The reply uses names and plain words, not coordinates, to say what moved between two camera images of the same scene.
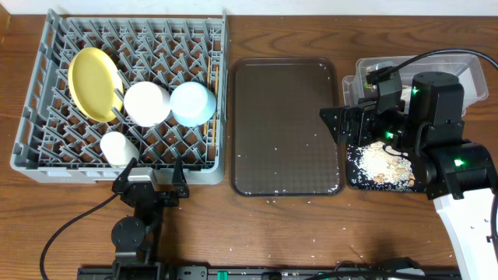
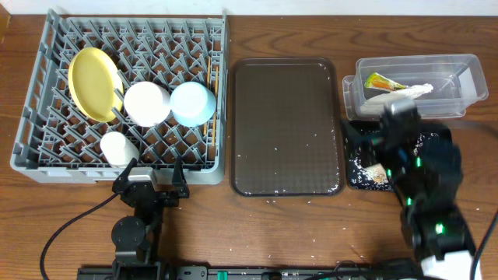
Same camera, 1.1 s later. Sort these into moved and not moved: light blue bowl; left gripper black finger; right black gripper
Moved: right black gripper
Not moved: light blue bowl; left gripper black finger
